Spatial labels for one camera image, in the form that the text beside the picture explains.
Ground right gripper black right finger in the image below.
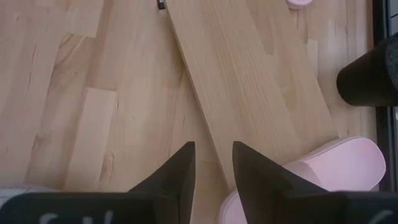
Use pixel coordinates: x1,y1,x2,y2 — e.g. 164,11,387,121
232,140,330,224

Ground pink slide sandal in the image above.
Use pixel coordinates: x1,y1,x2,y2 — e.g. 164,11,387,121
217,135,387,224
285,0,314,10

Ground black metal table frame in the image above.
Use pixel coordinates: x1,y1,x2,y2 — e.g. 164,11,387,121
372,0,391,192

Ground black frame wooden board shelf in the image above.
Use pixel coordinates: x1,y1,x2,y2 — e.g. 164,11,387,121
157,0,340,192

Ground green potted plant black pot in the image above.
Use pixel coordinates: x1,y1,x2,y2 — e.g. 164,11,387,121
336,33,398,108

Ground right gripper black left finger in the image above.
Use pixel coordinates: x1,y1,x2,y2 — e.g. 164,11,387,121
129,141,197,224

